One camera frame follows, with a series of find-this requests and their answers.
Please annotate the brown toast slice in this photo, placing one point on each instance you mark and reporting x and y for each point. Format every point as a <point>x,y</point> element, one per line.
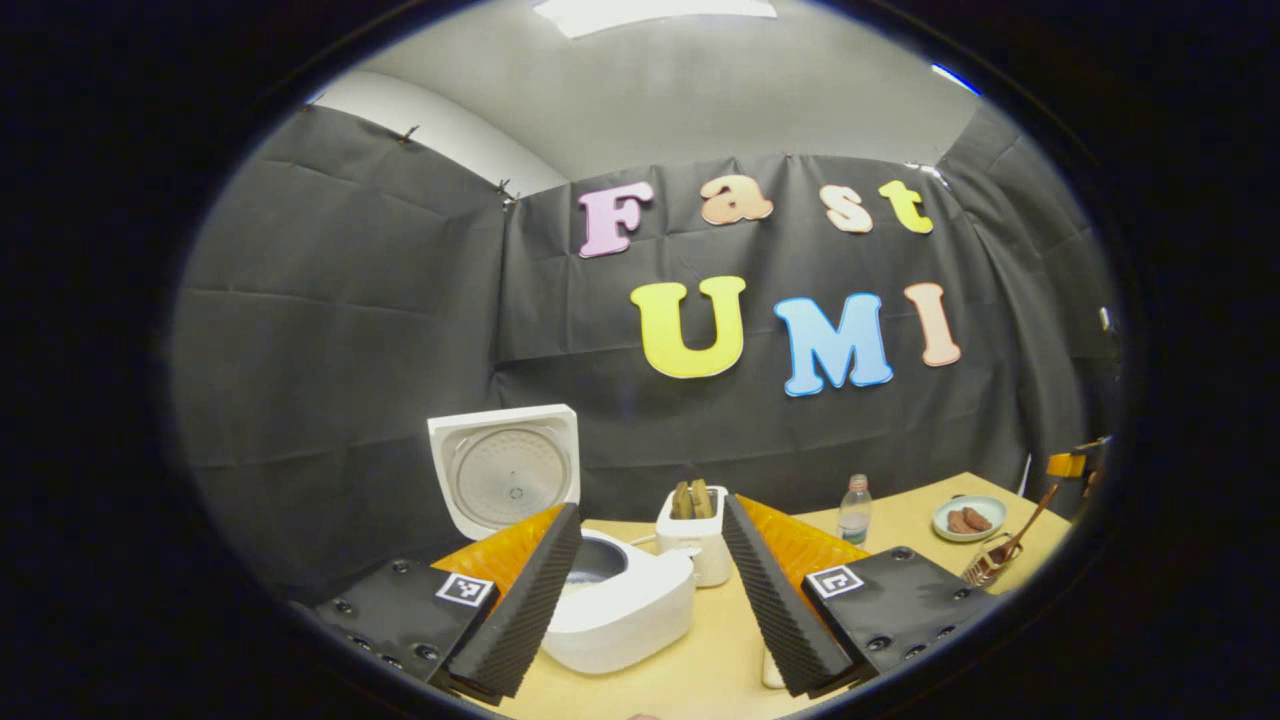
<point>702,499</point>
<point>681,502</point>

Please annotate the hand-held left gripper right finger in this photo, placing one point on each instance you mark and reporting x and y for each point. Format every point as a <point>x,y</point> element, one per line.
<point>775,610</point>

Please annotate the white rice cooker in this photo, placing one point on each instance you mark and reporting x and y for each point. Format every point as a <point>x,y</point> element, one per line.
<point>630,620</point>

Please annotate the brown meat piece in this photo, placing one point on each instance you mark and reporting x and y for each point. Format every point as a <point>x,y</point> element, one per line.
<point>978,518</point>
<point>958,523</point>

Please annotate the clear plastic bottle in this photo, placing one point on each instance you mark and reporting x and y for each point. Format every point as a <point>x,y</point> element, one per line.
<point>854,520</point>

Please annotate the small ceiling light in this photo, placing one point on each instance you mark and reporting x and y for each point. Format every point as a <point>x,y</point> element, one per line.
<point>955,78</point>

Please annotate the ceiling light panel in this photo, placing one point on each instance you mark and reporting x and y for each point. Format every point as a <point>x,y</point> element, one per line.
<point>650,12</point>

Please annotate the black backdrop cloth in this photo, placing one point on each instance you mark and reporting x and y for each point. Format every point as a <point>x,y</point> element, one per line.
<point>380,330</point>

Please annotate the white divided dish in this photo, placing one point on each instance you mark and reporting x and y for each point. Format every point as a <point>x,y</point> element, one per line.
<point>773,672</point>

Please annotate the wooden spoon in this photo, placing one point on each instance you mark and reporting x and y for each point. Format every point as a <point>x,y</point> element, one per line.
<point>1030,518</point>

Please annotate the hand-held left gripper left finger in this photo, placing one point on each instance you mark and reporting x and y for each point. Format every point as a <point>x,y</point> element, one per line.
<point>535,610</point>

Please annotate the white toaster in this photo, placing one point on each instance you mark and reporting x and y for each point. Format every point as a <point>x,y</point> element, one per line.
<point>705,555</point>

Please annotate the pale green plate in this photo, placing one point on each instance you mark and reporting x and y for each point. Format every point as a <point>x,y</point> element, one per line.
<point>945,527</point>

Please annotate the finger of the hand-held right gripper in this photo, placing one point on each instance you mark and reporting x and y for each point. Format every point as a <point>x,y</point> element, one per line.
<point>1067,465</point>

